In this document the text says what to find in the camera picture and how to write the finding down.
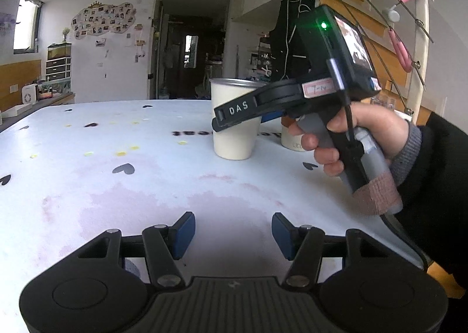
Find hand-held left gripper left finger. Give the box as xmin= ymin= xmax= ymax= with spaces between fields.
xmin=75 ymin=212 xmax=196 ymax=288

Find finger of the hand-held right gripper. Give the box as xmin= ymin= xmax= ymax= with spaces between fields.
xmin=211 ymin=78 xmax=306 ymax=133

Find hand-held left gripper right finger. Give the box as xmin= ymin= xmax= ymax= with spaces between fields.
xmin=272 ymin=212 xmax=393 ymax=288

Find tall white cup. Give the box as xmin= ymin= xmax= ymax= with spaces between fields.
xmin=210 ymin=78 xmax=263 ymax=161

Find person's right forearm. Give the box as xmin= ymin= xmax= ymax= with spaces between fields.
xmin=380 ymin=110 xmax=468 ymax=288

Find short white cup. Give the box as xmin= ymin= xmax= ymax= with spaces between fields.
xmin=280 ymin=124 xmax=312 ymax=153

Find person's right hand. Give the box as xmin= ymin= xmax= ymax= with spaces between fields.
xmin=287 ymin=102 xmax=411 ymax=178

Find wooden staircase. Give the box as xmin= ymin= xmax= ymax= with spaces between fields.
xmin=299 ymin=0 xmax=415 ymax=101

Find hanging black jacket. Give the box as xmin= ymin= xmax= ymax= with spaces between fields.
xmin=270 ymin=0 xmax=323 ymax=82

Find white heart-print tablecloth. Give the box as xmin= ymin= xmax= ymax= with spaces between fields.
xmin=0 ymin=99 xmax=428 ymax=333

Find wooden side counter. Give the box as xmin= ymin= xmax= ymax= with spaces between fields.
xmin=0 ymin=92 xmax=76 ymax=133

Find plastic drawer unit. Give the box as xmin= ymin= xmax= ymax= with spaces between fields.
xmin=45 ymin=57 xmax=71 ymax=82

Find glass fish tank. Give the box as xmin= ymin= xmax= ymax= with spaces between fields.
xmin=47 ymin=43 xmax=73 ymax=60

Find flat white box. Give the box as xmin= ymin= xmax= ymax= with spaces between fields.
xmin=0 ymin=104 xmax=34 ymax=119

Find small white appliance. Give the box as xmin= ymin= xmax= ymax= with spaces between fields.
xmin=21 ymin=84 xmax=39 ymax=104

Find window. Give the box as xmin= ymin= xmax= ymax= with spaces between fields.
xmin=13 ymin=0 xmax=41 ymax=55

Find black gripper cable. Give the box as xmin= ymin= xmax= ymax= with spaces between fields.
xmin=326 ymin=58 xmax=429 ymax=272

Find white railing post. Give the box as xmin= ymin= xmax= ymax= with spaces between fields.
xmin=407 ymin=0 xmax=429 ymax=119

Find wall photo collage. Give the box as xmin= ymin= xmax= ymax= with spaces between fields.
xmin=71 ymin=1 xmax=137 ymax=40

